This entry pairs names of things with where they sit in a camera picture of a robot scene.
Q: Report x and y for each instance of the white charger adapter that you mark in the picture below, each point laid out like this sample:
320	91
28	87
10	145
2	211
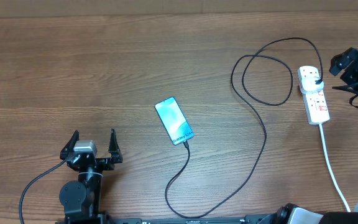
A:
310	84

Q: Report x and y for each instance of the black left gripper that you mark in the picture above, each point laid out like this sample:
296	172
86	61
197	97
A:
108	163

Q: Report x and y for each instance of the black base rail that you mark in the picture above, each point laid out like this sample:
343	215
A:
248	219

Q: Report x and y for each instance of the white power strip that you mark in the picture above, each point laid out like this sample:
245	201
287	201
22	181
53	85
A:
315	103

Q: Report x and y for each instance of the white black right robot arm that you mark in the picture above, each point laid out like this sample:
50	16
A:
301	215

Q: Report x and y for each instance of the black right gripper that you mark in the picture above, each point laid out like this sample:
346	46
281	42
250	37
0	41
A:
357	66

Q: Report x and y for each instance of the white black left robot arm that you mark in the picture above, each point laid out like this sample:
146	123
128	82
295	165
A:
81	198

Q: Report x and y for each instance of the blue screen smartphone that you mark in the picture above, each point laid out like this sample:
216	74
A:
174	121

